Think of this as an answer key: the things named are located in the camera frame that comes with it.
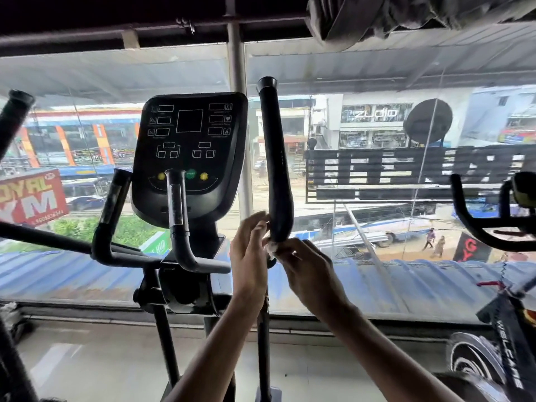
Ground person's left hand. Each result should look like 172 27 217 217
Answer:
229 210 272 301

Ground person's right hand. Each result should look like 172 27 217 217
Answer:
268 238 353 324

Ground white cleaning cloth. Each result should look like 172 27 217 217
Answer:
263 235 280 261

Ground person's right forearm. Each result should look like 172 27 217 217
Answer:
319 303 465 402

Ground person's left forearm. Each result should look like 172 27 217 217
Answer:
164 295 269 402

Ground blue white bus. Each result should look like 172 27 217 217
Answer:
292 204 438 249

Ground black elliptical console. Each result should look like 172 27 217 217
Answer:
131 92 249 229

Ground green banner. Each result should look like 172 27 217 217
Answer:
139 231 173 257

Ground grey window pillar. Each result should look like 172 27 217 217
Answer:
225 0 255 220

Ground black slatted window sign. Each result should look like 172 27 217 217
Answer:
304 144 536 205

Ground black banner red letters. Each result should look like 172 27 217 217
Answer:
453 231 493 263

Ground round black sign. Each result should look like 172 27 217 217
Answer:
403 98 454 146

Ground grey metal awning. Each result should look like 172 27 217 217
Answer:
0 21 536 107

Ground blue corrugated roof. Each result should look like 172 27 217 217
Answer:
0 243 536 325

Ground black metal swing bar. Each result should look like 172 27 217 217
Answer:
0 221 143 258

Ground red gym banner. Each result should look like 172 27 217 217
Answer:
0 168 70 227

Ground rolled grey curtain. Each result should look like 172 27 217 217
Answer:
305 0 536 53

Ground black foam swing handle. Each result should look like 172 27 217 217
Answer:
256 76 295 402
0 89 36 160

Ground black fixed handlebar grip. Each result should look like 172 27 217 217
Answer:
91 168 163 269
165 168 232 275

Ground black elliptical frame mast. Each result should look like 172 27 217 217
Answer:
133 224 237 402

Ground black exercise bike handlebar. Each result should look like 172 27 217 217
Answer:
450 171 536 253

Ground black exercise bike frame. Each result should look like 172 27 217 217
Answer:
433 264 536 402

